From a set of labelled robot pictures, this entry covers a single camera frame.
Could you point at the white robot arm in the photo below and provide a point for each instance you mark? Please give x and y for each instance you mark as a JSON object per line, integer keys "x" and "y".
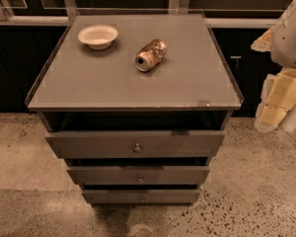
{"x": 283, "y": 40}

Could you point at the white paper bowl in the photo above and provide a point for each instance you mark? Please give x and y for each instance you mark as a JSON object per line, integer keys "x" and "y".
{"x": 98, "y": 37}

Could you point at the crushed soda can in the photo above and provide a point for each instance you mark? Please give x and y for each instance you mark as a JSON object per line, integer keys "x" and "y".
{"x": 150, "y": 55}

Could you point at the grey drawer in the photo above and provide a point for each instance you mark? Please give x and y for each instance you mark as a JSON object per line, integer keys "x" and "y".
{"x": 135, "y": 144}
{"x": 141, "y": 196}
{"x": 139, "y": 175}

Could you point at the white cylindrical post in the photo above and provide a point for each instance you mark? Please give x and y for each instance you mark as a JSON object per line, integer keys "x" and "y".
{"x": 289, "y": 123}

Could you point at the dark background cabinets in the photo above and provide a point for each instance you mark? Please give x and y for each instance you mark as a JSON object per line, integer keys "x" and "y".
{"x": 25, "y": 50}

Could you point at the metal shelf rail frame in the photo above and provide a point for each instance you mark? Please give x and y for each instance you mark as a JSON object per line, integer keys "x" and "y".
{"x": 259, "y": 14}

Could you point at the grey drawer cabinet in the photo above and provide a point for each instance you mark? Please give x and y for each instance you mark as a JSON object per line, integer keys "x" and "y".
{"x": 82, "y": 89}

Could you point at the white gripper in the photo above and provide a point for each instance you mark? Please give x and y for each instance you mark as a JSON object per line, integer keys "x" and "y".
{"x": 290, "y": 39}

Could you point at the grey bottom drawer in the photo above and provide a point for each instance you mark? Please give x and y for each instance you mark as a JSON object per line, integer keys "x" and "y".
{"x": 141, "y": 196}

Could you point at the grey top drawer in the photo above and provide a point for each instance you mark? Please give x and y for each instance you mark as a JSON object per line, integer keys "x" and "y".
{"x": 135, "y": 144}

